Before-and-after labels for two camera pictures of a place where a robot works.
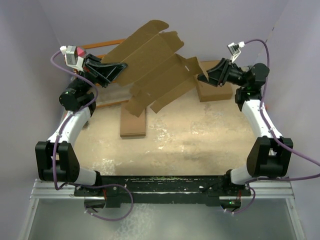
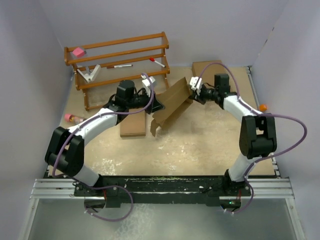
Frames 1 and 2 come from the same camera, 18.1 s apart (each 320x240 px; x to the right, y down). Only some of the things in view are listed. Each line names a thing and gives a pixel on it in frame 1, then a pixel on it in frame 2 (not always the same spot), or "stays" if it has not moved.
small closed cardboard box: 131,125 stays
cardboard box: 157,75 → 175,97
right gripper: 214,74 → 199,97
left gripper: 101,73 → 155,106
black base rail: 213,190 stays
